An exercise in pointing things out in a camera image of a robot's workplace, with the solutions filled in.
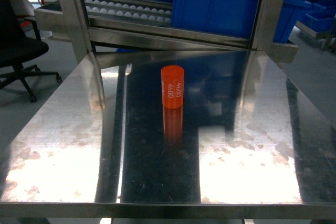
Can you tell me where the orange cylindrical capacitor 4680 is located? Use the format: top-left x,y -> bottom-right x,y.
161,65 -> 184,109

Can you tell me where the large blue plastic bin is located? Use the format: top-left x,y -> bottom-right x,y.
172,0 -> 309,43

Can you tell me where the stainless steel roller rack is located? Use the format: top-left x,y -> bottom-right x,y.
35,0 -> 298,63

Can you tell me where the black office chair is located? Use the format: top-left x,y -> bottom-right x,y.
1,0 -> 62,103

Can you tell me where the small blue bin right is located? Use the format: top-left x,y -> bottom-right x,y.
302,8 -> 335,32

